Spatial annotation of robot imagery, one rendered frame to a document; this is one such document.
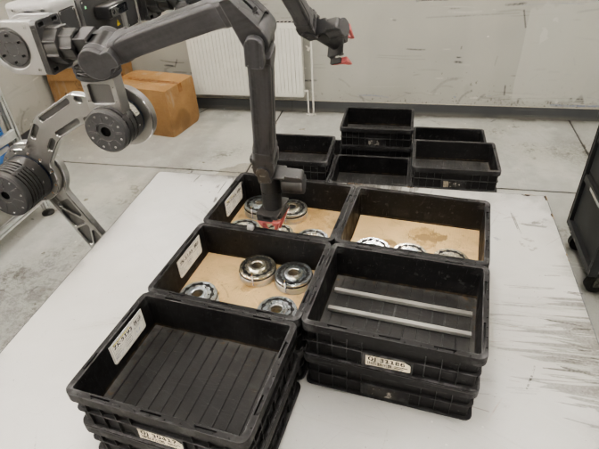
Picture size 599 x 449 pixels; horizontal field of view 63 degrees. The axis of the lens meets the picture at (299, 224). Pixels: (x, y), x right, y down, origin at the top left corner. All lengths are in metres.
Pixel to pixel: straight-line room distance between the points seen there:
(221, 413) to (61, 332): 0.65
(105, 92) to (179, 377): 0.87
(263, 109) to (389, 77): 3.19
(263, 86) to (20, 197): 1.10
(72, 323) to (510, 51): 3.64
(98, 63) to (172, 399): 0.76
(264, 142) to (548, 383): 0.91
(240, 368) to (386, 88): 3.46
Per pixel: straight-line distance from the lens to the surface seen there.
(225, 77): 4.47
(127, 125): 1.59
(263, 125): 1.19
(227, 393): 1.13
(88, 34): 1.26
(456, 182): 2.41
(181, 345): 1.25
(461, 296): 1.34
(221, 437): 0.96
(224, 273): 1.40
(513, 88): 4.40
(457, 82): 4.32
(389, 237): 1.50
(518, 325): 1.49
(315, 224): 1.55
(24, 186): 1.93
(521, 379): 1.37
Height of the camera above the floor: 1.74
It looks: 36 degrees down
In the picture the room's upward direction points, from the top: 4 degrees counter-clockwise
